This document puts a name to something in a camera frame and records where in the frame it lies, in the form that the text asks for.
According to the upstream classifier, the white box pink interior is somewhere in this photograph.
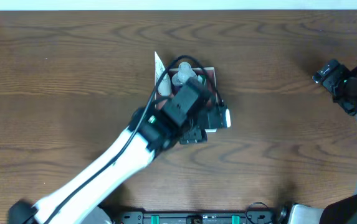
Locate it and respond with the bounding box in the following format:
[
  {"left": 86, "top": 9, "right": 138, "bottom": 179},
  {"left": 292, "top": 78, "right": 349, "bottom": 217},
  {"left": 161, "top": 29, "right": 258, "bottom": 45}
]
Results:
[{"left": 154, "top": 67, "right": 220, "bottom": 134}]

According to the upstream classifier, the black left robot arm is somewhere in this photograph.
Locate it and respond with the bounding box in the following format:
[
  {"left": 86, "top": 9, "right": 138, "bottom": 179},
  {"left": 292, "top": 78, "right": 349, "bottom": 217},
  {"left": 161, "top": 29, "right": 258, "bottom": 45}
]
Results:
[{"left": 7, "top": 93, "right": 231, "bottom": 223}]

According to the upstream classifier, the green white soap box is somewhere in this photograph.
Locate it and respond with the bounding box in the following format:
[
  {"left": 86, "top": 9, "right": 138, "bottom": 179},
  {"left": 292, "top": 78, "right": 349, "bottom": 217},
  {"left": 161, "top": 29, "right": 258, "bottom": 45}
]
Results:
[{"left": 198, "top": 75, "right": 206, "bottom": 85}]

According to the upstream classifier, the white Pantene tube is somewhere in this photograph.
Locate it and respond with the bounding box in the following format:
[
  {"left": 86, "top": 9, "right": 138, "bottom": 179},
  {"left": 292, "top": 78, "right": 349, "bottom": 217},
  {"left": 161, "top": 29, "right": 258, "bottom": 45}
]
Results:
[{"left": 155, "top": 52, "right": 172, "bottom": 96}]

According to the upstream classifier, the black mounting rail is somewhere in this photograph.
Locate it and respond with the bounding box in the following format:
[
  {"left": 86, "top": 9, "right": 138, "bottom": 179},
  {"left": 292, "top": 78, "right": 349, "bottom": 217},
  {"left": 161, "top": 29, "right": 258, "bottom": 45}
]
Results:
[{"left": 112, "top": 208, "right": 287, "bottom": 224}]

